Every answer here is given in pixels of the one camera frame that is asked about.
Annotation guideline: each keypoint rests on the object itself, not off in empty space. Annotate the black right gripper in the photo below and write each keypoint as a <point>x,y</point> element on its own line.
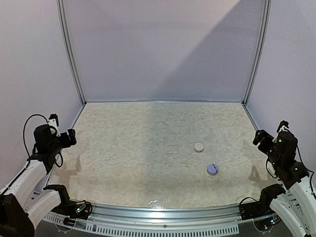
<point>263,141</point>

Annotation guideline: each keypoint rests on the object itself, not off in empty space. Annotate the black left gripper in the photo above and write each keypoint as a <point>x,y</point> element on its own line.
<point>67,142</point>

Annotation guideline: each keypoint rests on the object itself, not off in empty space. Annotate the lavender earbud charging case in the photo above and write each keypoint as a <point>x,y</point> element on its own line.
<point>212,169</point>

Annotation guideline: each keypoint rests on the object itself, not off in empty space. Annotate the pink earbud charging case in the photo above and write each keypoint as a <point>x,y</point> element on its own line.
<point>198,147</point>

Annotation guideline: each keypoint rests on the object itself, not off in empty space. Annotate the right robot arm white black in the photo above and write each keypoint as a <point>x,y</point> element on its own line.
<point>293,199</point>

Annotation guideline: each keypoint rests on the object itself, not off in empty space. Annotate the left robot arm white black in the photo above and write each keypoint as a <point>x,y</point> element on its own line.
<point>19,217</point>

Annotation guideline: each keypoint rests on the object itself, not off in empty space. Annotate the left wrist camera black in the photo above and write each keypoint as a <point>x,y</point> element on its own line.
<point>54,124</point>

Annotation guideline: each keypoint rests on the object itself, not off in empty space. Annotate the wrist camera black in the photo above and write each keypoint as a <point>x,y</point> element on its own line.
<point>54,124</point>
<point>283,126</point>

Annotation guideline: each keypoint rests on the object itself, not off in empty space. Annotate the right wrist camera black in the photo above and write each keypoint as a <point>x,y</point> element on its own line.
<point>283,126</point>

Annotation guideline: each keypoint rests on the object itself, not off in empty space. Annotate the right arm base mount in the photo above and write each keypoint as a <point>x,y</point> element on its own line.
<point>250,208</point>

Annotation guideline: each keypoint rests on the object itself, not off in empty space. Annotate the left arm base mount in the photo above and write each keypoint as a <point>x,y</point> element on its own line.
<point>75,209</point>

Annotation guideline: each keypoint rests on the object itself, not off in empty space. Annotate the aluminium front rail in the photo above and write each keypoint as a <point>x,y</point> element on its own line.
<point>119,221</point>

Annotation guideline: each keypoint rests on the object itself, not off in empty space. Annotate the right aluminium corner post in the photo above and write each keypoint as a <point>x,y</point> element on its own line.
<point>259,50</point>

